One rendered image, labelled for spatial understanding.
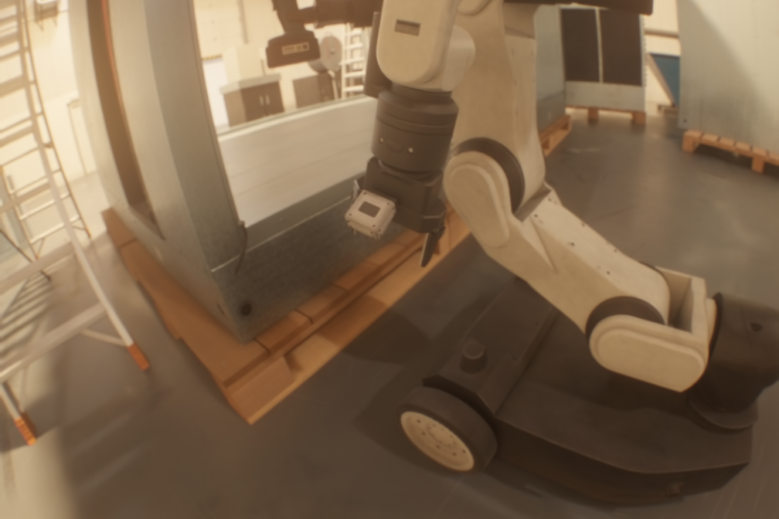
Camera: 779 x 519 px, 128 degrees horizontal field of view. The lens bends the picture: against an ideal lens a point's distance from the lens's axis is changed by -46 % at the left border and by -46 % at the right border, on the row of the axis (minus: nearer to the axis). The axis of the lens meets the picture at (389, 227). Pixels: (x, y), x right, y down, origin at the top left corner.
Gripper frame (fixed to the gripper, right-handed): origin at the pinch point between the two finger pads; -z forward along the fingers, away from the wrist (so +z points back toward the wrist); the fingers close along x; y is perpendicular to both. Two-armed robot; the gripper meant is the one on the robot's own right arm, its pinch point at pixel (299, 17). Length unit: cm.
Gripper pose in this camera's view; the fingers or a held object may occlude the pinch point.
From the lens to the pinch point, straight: 79.3
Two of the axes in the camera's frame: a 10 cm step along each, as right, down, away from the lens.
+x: 2.9, 3.8, -8.8
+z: 9.5, -2.3, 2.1
